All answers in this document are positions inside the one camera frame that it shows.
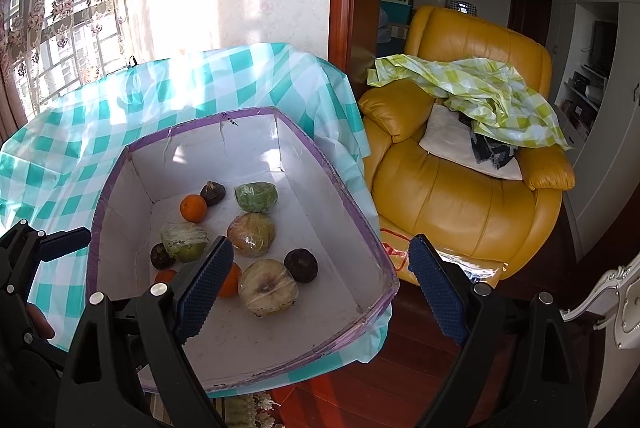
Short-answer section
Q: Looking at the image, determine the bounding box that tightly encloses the dark cloth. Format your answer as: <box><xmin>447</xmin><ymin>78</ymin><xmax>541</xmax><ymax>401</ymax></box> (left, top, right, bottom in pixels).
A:
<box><xmin>457</xmin><ymin>110</ymin><xmax>516</xmax><ymax>171</ymax></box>

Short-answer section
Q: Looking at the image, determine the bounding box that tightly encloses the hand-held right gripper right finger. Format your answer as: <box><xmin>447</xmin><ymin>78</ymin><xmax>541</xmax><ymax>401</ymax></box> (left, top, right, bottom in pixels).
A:
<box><xmin>407</xmin><ymin>234</ymin><xmax>588</xmax><ymax>428</ymax></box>

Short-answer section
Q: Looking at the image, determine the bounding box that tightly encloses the person's left hand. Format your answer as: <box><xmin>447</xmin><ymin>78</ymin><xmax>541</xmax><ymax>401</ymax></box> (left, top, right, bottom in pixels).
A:
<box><xmin>27</xmin><ymin>304</ymin><xmax>55</xmax><ymax>343</ymax></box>

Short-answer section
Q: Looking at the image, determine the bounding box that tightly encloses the large orange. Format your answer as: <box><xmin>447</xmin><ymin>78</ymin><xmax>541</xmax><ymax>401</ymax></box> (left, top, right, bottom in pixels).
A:
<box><xmin>217</xmin><ymin>262</ymin><xmax>242</xmax><ymax>299</ymax></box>

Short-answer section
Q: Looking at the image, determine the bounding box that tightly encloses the white wall cabinet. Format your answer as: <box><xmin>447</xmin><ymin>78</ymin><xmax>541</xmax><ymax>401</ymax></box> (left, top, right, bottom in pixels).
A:
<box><xmin>545</xmin><ymin>0</ymin><xmax>640</xmax><ymax>259</ymax></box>

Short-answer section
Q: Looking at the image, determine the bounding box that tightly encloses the dark brown door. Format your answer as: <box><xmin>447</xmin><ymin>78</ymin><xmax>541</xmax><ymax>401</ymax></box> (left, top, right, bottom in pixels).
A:
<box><xmin>510</xmin><ymin>0</ymin><xmax>553</xmax><ymax>49</ymax></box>

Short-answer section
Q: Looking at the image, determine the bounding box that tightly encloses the black television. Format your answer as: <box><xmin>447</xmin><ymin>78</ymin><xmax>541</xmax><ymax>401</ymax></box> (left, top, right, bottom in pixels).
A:
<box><xmin>591</xmin><ymin>20</ymin><xmax>617</xmax><ymax>76</ymax></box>

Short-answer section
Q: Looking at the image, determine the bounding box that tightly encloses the brown curtain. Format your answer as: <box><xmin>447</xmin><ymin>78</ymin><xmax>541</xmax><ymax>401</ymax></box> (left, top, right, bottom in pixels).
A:
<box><xmin>0</xmin><ymin>58</ymin><xmax>26</xmax><ymax>139</ymax></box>

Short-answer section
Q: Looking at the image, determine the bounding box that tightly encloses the lace curtain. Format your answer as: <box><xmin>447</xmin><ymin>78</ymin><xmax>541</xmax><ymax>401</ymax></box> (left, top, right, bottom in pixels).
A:
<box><xmin>0</xmin><ymin>0</ymin><xmax>126</xmax><ymax>109</ymax></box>

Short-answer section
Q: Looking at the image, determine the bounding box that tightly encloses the patterned rug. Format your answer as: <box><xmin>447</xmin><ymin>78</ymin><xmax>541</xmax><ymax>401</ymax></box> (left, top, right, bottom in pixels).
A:
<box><xmin>220</xmin><ymin>388</ymin><xmax>301</xmax><ymax>428</ymax></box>

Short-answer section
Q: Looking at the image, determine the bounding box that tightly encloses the pale green half fruit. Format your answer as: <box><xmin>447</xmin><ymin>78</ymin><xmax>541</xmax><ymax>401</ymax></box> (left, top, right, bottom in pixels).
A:
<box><xmin>160</xmin><ymin>223</ymin><xmax>210</xmax><ymax>263</ymax></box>

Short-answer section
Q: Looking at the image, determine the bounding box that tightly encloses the orange-brown fruit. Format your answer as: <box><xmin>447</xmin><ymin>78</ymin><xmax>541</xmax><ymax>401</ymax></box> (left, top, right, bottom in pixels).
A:
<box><xmin>226</xmin><ymin>213</ymin><xmax>276</xmax><ymax>257</ymax></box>

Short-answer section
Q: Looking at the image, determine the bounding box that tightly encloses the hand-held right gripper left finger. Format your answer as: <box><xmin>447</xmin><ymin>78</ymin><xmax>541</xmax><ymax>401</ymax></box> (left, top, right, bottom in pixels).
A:
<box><xmin>59</xmin><ymin>235</ymin><xmax>235</xmax><ymax>428</ymax></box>

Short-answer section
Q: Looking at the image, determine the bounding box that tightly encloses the white cushion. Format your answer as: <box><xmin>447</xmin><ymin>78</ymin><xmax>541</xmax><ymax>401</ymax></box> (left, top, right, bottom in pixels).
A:
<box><xmin>419</xmin><ymin>103</ymin><xmax>523</xmax><ymax>181</ymax></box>

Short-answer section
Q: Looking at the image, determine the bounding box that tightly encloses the white ornate chair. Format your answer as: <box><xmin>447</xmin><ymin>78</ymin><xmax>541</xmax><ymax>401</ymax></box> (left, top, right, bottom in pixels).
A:
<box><xmin>560</xmin><ymin>253</ymin><xmax>640</xmax><ymax>351</ymax></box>

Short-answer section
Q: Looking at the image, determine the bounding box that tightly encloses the whitish fruit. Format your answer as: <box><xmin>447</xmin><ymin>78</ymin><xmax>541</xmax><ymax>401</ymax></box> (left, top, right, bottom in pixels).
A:
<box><xmin>238</xmin><ymin>259</ymin><xmax>300</xmax><ymax>316</ymax></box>

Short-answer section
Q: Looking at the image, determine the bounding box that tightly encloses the purple cardboard box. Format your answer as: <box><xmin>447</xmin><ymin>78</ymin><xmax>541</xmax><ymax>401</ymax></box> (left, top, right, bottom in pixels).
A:
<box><xmin>86</xmin><ymin>106</ymin><xmax>400</xmax><ymax>393</ymax></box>

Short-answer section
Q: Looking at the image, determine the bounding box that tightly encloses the teal checked tablecloth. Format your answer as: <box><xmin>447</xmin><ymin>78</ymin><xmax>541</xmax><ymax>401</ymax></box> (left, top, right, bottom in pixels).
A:
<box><xmin>0</xmin><ymin>42</ymin><xmax>391</xmax><ymax>396</ymax></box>

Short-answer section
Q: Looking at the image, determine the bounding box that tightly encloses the green checked cloth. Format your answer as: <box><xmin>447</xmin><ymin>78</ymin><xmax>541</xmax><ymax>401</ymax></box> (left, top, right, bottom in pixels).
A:
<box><xmin>367</xmin><ymin>54</ymin><xmax>575</xmax><ymax>152</ymax></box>

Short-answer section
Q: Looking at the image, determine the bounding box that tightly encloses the yellow leather armchair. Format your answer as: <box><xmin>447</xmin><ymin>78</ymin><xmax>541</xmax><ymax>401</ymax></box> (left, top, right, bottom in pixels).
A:
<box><xmin>357</xmin><ymin>5</ymin><xmax>576</xmax><ymax>286</ymax></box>

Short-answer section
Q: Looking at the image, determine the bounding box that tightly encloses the large dark mangosteen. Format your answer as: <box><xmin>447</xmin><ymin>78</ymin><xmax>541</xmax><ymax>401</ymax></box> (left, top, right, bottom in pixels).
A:
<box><xmin>150</xmin><ymin>243</ymin><xmax>177</xmax><ymax>271</ymax></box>

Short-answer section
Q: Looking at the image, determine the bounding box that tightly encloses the teal storage bin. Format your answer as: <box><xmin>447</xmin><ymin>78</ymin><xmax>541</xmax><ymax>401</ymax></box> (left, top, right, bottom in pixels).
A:
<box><xmin>380</xmin><ymin>2</ymin><xmax>413</xmax><ymax>26</ymax></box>

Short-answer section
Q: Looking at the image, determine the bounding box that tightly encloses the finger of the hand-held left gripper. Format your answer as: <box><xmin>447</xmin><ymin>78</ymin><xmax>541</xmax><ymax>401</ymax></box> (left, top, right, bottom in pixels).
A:
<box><xmin>36</xmin><ymin>228</ymin><xmax>92</xmax><ymax>261</ymax></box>

